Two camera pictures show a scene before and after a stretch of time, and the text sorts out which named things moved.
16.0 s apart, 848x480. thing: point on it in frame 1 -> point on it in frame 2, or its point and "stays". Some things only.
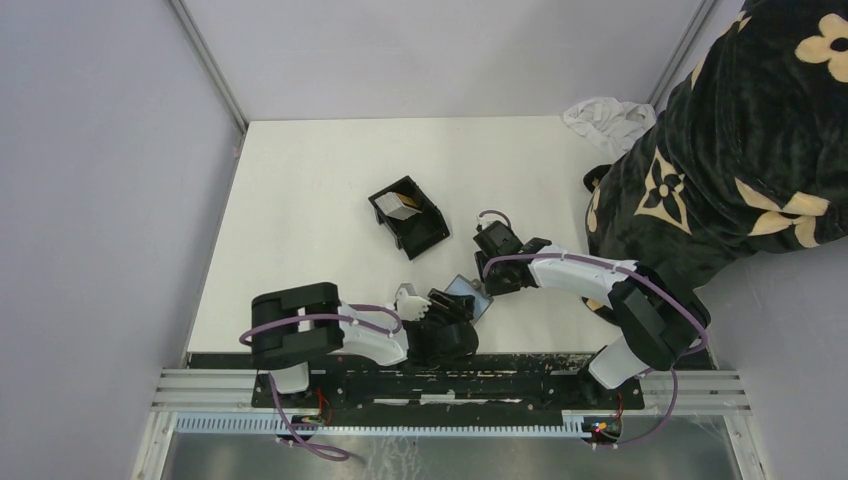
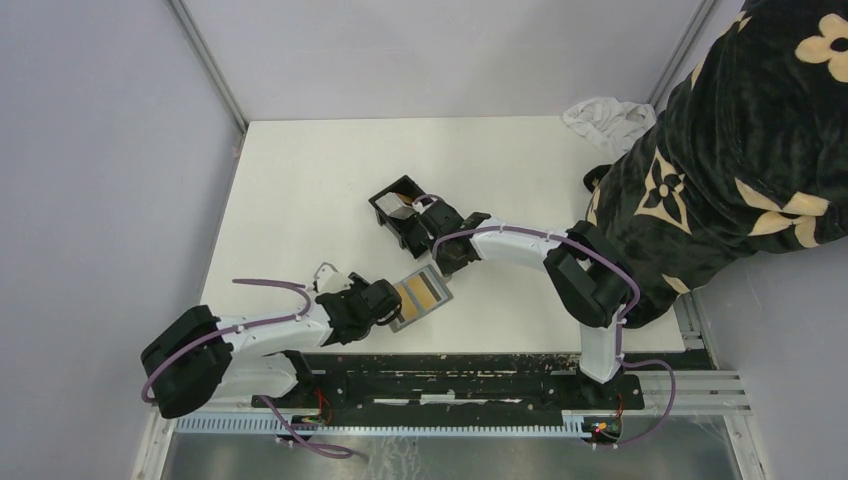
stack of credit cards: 393,206 stays
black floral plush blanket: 748,156 stays
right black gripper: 493,288 -> 450,267
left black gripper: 459,309 -> 359,284
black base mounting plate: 525,380 stays
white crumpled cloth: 611,125 stays
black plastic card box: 418,234 stays
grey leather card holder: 474,289 -> 421,293
